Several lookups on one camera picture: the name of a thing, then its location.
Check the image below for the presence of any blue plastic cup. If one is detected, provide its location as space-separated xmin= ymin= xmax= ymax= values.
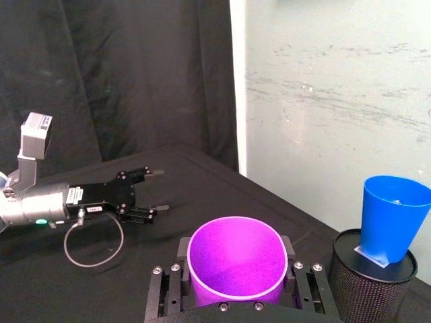
xmin=359 ymin=174 xmax=431 ymax=266

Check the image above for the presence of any black mesh cylinder container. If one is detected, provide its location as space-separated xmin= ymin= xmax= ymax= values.
xmin=328 ymin=228 xmax=419 ymax=323

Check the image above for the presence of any purple plastic cup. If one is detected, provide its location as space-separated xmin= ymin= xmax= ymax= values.
xmin=187 ymin=216 xmax=290 ymax=308

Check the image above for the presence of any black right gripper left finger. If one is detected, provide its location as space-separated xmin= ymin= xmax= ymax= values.
xmin=144 ymin=236 xmax=195 ymax=322

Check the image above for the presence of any thin dark gripper cable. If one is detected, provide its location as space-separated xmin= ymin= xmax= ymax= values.
xmin=63 ymin=208 xmax=125 ymax=268

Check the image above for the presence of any black table cloth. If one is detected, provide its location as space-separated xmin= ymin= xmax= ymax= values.
xmin=0 ymin=143 xmax=431 ymax=323

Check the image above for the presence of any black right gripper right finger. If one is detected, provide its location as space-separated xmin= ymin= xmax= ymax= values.
xmin=281 ymin=235 xmax=338 ymax=316

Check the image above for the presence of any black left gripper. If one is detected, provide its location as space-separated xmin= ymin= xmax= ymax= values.
xmin=65 ymin=165 xmax=170 ymax=226

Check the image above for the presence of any black hanging curtain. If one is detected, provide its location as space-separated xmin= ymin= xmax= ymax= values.
xmin=0 ymin=0 xmax=240 ymax=177

